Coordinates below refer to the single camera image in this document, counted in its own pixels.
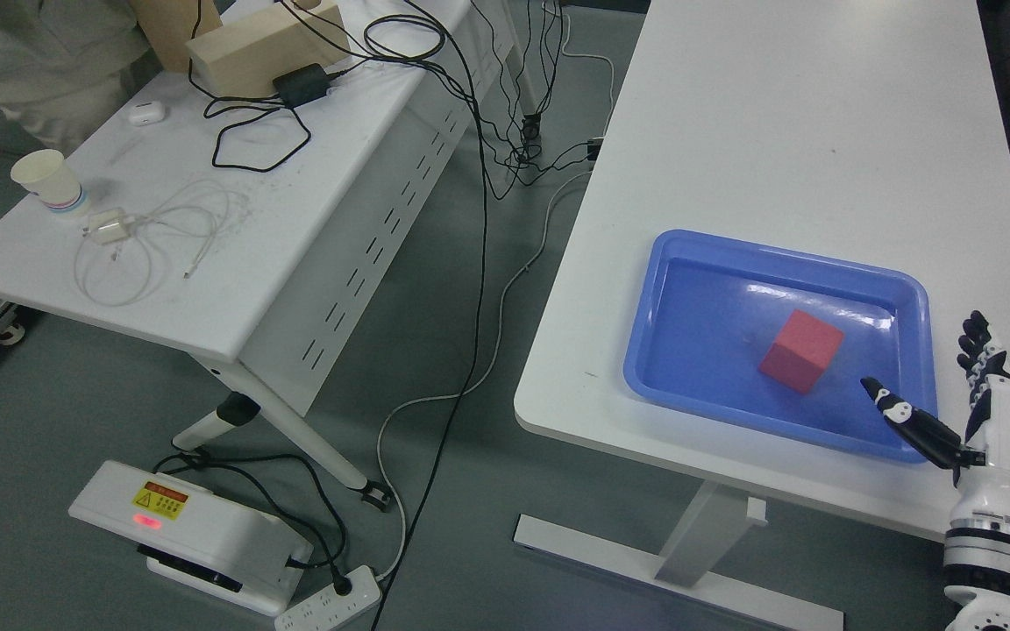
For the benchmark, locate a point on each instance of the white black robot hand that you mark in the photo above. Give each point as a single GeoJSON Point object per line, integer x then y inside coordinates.
{"type": "Point", "coordinates": [979, 458]}

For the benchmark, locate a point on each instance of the pink cube block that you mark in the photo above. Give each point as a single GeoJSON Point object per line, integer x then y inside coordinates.
{"type": "Point", "coordinates": [802, 351]}

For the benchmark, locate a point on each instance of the robot forearm with wrist rings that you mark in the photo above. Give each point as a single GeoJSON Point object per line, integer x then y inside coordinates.
{"type": "Point", "coordinates": [976, 569]}

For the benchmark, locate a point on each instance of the blue plastic tray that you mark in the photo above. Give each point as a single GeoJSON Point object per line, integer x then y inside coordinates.
{"type": "Point", "coordinates": [710, 308]}

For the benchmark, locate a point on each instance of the wooden block box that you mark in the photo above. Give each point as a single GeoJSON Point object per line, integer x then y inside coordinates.
{"type": "Point", "coordinates": [243, 58]}

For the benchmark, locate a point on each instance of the white standing desk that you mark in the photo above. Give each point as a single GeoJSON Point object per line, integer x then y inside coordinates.
{"type": "Point", "coordinates": [864, 131]}

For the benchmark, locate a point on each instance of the white power strip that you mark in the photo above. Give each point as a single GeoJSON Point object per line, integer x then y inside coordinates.
{"type": "Point", "coordinates": [327, 610]}

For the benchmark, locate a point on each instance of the black power adapter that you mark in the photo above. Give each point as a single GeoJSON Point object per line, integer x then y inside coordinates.
{"type": "Point", "coordinates": [302, 85]}

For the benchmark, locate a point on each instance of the white folding table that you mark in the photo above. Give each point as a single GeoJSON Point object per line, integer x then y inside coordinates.
{"type": "Point", "coordinates": [260, 277]}

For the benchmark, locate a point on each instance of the white box appliance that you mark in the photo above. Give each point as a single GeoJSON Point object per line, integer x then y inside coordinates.
{"type": "Point", "coordinates": [231, 551]}

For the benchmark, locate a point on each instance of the white earbuds case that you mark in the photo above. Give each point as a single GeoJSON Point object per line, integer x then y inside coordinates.
{"type": "Point", "coordinates": [146, 113]}

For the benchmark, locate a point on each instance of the paper cup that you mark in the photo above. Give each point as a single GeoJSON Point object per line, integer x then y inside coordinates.
{"type": "Point", "coordinates": [46, 175]}

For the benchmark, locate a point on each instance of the person in beige clothes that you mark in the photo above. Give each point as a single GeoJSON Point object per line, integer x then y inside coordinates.
{"type": "Point", "coordinates": [66, 67]}

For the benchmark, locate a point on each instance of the white charger with cable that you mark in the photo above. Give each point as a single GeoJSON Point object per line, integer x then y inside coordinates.
{"type": "Point", "coordinates": [125, 255]}

